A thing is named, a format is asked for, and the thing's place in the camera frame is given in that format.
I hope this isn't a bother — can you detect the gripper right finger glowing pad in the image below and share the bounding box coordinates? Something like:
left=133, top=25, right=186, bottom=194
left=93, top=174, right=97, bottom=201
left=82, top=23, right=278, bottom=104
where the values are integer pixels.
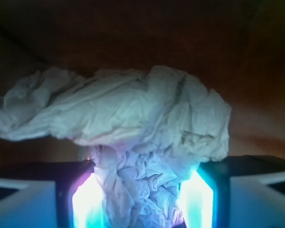
left=180, top=155, right=285, bottom=228

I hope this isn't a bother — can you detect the brown paper bag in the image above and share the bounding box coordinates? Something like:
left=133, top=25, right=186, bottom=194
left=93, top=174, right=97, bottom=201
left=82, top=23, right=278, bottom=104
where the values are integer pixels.
left=0, top=0, right=285, bottom=159

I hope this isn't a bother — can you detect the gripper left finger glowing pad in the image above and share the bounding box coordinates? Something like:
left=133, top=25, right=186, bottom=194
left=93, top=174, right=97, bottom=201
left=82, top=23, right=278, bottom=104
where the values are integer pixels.
left=0, top=161, right=105, bottom=228

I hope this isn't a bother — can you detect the white paper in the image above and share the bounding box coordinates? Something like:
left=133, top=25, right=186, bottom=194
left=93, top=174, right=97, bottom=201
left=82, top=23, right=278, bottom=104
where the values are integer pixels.
left=0, top=66, right=231, bottom=228

